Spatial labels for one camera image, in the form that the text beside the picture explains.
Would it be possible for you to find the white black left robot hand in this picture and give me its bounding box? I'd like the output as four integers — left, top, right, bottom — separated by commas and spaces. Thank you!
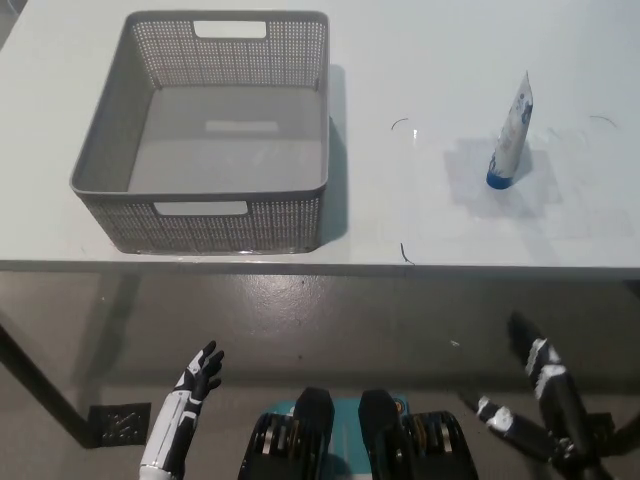
141, 340, 225, 474

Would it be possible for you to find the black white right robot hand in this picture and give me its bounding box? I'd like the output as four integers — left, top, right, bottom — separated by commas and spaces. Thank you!
472, 310, 592, 459

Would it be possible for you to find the white blue shampoo tube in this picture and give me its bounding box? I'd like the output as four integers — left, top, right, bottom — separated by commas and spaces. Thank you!
485, 69, 534, 192

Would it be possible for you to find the black floor plate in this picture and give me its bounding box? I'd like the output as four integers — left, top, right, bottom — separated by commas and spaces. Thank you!
88, 402, 152, 447
574, 412, 616, 442

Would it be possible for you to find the black table leg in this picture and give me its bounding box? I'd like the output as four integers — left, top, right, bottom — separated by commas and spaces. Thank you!
610, 413, 640, 444
0, 322, 99, 446

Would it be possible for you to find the black teal robot body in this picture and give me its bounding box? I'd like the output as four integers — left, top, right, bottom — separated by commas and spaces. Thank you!
237, 385, 484, 480

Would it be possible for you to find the grey perforated plastic basket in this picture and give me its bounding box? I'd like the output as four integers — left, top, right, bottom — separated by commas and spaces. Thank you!
69, 10, 332, 256

